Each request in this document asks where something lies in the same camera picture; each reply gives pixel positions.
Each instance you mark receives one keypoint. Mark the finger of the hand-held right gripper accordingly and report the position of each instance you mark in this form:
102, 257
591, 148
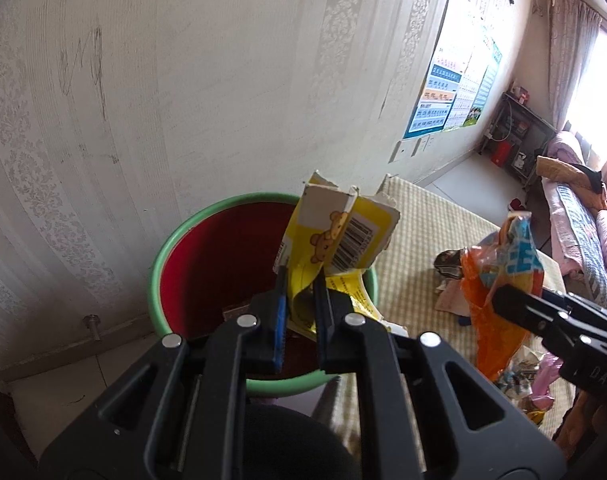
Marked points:
578, 302
526, 312

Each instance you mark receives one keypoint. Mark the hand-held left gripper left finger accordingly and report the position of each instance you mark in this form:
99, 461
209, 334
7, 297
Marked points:
280, 312

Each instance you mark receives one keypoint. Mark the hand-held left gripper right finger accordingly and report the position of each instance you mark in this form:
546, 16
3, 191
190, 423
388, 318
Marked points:
322, 310

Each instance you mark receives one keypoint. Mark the orange snack bag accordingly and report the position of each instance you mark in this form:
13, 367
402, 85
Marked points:
488, 330

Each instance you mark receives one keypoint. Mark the red bin with green rim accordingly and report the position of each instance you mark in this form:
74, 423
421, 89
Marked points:
208, 270

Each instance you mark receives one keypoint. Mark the torn yellow cardboard box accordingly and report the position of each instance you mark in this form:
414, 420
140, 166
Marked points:
363, 215

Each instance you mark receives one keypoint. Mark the white and blue wrapper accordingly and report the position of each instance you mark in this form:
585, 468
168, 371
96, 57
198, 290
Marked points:
521, 367

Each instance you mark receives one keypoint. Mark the pink plastic wrapper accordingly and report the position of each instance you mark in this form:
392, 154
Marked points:
544, 380

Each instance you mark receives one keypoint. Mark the blue patterned quilt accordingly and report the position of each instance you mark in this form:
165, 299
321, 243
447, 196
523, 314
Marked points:
586, 240

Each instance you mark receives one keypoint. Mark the pink paper sheet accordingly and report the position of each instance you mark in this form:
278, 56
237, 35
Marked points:
453, 297

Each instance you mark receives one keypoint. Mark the dark crumpled wrapper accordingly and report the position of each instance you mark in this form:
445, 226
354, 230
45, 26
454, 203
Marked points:
448, 264

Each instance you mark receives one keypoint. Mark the sofa with pink blankets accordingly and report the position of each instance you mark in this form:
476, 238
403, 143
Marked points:
591, 210

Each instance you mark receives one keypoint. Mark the woven straw mat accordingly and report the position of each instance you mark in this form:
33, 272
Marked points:
423, 230

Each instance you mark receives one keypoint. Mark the red box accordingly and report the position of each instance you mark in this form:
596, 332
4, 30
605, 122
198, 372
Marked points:
501, 152

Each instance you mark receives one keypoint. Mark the dark metal cabinet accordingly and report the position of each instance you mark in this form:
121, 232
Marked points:
526, 135

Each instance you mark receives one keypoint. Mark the metal door stopper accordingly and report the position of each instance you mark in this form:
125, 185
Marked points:
91, 324

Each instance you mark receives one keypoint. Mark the pink patterned curtain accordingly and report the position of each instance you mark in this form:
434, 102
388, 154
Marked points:
573, 55

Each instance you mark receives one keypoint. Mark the dark brown wooden door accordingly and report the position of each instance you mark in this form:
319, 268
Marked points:
3, 425

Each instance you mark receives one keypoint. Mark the white wall socket plate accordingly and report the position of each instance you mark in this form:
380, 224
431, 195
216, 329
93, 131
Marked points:
399, 151
423, 143

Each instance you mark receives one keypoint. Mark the blue wall poster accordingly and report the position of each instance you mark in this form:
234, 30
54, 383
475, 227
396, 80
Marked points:
448, 90

